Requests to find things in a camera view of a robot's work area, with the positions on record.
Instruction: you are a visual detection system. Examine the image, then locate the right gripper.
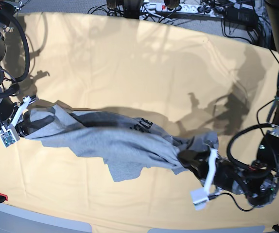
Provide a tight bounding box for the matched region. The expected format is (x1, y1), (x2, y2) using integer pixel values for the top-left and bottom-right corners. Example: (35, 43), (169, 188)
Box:
(0, 96), (39, 138)

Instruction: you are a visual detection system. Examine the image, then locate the yellow table cloth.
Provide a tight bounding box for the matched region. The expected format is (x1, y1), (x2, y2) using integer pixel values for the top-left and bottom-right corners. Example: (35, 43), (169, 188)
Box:
(0, 13), (279, 233)

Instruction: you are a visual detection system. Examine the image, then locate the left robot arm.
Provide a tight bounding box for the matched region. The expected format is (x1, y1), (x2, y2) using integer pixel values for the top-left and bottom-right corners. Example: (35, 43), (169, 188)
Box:
(178, 0), (279, 210)

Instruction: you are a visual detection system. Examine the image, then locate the black power adapter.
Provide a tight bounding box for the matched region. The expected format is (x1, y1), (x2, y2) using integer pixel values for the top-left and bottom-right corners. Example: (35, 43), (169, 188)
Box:
(225, 7), (257, 26)

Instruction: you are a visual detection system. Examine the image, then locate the grey t-shirt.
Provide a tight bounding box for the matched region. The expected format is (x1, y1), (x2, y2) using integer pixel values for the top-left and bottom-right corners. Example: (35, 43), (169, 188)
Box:
(24, 105), (219, 182)

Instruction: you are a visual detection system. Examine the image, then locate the white power strip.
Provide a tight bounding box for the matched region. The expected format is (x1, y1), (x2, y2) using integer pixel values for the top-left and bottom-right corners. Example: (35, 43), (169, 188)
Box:
(141, 1), (223, 18)

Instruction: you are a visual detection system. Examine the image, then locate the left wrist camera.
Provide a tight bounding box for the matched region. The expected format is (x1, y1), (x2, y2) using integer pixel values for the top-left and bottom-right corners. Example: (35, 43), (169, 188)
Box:
(190, 188), (209, 211)

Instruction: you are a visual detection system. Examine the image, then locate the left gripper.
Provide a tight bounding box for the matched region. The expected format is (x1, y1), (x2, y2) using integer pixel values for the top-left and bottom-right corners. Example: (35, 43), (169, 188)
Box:
(178, 148), (218, 197)

